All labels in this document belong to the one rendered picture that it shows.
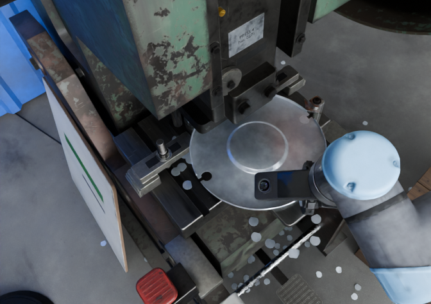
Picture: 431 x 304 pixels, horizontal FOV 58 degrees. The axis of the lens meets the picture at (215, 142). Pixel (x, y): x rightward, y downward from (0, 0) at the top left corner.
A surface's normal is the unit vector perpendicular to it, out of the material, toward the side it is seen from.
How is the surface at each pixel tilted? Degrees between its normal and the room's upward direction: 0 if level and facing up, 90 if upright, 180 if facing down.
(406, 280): 43
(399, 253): 33
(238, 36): 90
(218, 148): 0
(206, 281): 0
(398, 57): 0
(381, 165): 19
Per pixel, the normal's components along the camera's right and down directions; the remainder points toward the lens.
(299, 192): -0.53, -0.20
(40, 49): 0.27, -0.11
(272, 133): -0.05, -0.53
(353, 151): -0.07, -0.22
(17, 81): 0.61, 0.66
